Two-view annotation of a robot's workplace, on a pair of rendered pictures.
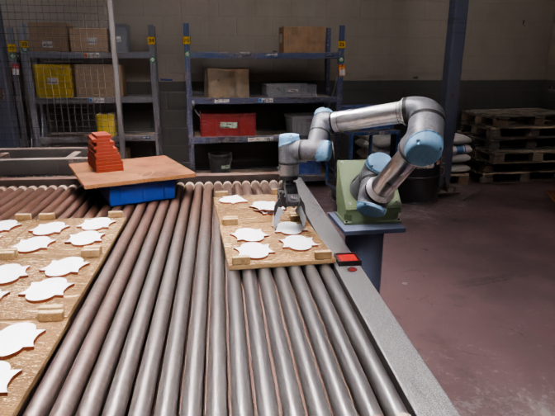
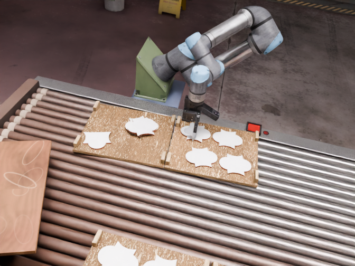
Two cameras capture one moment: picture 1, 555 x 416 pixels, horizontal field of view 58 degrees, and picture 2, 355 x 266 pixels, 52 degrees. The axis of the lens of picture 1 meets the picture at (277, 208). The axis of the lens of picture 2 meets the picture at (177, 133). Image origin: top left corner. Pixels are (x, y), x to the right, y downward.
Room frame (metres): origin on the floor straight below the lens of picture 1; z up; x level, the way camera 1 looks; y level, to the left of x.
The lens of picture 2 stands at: (1.56, 1.28, 2.11)
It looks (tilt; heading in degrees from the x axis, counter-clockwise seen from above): 41 degrees down; 285
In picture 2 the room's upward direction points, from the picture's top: 8 degrees clockwise
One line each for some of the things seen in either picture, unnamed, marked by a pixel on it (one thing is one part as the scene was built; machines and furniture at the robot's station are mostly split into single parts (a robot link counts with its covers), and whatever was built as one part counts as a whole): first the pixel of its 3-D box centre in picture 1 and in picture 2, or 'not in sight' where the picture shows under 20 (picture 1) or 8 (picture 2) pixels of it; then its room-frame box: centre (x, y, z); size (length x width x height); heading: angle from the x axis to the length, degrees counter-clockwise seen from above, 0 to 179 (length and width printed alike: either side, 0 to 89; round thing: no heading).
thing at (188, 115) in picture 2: (287, 190); (193, 108); (1.84, -0.04, 1.08); 0.09 x 0.08 x 0.12; 10
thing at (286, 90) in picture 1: (288, 90); not in sight; (6.27, -0.13, 1.16); 0.60 x 0.40 x 0.15; 102
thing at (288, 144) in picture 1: (289, 148); (199, 79); (1.84, -0.04, 1.24); 0.09 x 0.08 x 0.11; 72
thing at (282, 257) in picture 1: (272, 242); (214, 150); (1.70, 0.02, 0.93); 0.41 x 0.35 x 0.02; 10
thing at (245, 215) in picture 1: (256, 209); (127, 133); (2.11, 0.09, 0.93); 0.41 x 0.35 x 0.02; 11
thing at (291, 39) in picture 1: (301, 40); not in sight; (6.30, -0.28, 1.74); 0.50 x 0.38 x 0.32; 100
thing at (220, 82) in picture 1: (225, 82); not in sight; (6.21, 0.62, 1.26); 0.49 x 0.38 x 0.34; 106
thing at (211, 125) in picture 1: (227, 123); not in sight; (6.18, 0.61, 0.78); 0.66 x 0.45 x 0.28; 100
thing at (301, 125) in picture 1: (305, 123); not in sight; (6.31, -0.35, 0.76); 0.50 x 0.36 x 0.24; 105
